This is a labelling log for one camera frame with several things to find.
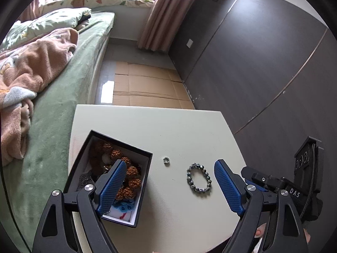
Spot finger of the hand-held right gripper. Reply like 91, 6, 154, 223
240, 167, 271, 191

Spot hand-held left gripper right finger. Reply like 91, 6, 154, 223
214, 159, 309, 253

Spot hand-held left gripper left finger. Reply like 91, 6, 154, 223
32, 159, 127, 253

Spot blue braided bracelet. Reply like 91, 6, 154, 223
113, 199, 136, 213

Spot brown seed bead bracelet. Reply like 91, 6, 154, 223
91, 140, 143, 201

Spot black jewelry box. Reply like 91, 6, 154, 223
64, 130, 153, 228

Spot dark blue bead bracelet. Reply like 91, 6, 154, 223
186, 163, 212, 192

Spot person's right forearm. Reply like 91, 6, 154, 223
303, 223, 313, 244

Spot person's right hand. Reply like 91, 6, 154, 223
253, 223, 267, 245

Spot bed with green sheet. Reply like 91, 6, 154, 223
0, 12, 116, 253

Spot white padded low table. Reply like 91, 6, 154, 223
69, 105, 246, 253

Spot flattened cardboard sheets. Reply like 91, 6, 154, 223
112, 61, 195, 110

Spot dark grey wardrobe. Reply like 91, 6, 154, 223
168, 0, 337, 217

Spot pink fleece blanket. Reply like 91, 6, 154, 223
0, 28, 79, 166

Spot floral pillow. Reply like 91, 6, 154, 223
0, 7, 92, 50

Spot pink curtain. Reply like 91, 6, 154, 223
18, 0, 45, 23
138, 0, 206, 52

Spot floral window seat cushion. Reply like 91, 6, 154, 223
39, 0, 156, 15

